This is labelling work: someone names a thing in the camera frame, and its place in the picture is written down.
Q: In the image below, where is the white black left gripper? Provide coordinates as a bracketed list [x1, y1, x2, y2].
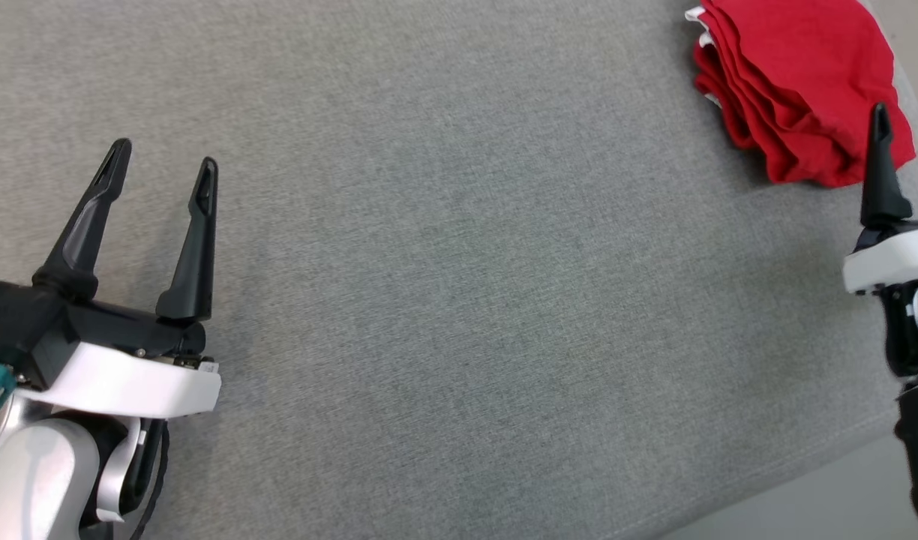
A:
[16, 138, 222, 419]

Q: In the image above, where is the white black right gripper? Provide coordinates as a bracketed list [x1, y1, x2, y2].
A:
[843, 103, 918, 295]

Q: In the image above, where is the stack of red clothes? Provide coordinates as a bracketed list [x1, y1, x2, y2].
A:
[684, 0, 917, 188]

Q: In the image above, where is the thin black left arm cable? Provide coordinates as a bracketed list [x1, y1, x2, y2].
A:
[133, 420, 171, 540]

